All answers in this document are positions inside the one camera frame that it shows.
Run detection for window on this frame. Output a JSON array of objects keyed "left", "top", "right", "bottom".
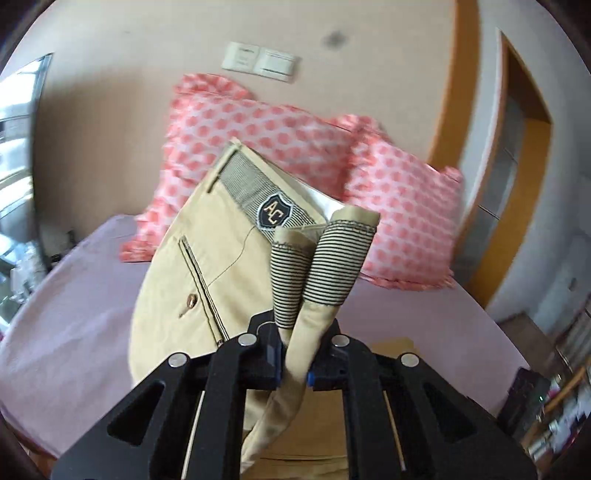
[{"left": 0, "top": 53, "right": 54, "bottom": 324}]

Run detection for cluttered wooden shelf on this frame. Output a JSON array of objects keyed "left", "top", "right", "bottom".
[{"left": 522, "top": 314, "right": 591, "bottom": 467}]

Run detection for small pink dotted pillow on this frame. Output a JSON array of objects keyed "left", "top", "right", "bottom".
[{"left": 342, "top": 115, "right": 465, "bottom": 292}]

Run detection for wide white wall switch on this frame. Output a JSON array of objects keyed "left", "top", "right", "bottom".
[{"left": 256, "top": 48, "right": 301, "bottom": 84}]

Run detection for black box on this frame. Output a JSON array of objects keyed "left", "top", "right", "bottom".
[{"left": 501, "top": 367, "right": 551, "bottom": 435}]

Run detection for square white wall switch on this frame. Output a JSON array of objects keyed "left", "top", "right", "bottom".
[{"left": 222, "top": 41, "right": 262, "bottom": 75}]

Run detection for khaki pants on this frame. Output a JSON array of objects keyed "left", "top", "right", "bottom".
[{"left": 129, "top": 138, "right": 416, "bottom": 480}]

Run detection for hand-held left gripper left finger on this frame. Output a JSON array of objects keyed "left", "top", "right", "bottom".
[{"left": 52, "top": 313, "right": 284, "bottom": 480}]

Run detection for large pink dotted pillow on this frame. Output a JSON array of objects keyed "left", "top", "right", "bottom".
[{"left": 120, "top": 74, "right": 370, "bottom": 265}]

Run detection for bed with lilac sheet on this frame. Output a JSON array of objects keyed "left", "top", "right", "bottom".
[{"left": 0, "top": 215, "right": 532, "bottom": 459}]

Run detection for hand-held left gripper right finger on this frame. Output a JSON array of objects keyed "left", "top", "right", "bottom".
[{"left": 307, "top": 318, "right": 539, "bottom": 480}]

